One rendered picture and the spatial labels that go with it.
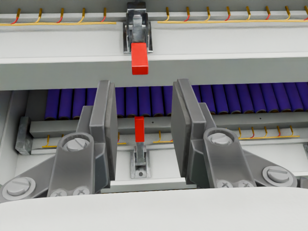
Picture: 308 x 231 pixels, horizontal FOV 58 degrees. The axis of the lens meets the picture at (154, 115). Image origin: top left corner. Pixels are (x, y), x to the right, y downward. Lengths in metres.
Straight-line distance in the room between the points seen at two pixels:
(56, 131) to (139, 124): 0.13
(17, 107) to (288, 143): 0.41
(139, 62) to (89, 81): 0.10
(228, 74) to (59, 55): 0.17
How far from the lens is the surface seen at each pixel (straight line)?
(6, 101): 0.43
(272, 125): 0.46
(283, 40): 0.32
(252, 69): 0.31
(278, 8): 0.33
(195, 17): 0.30
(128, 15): 0.27
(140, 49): 0.22
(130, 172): 0.41
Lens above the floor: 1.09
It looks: 42 degrees down
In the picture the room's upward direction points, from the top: 1 degrees clockwise
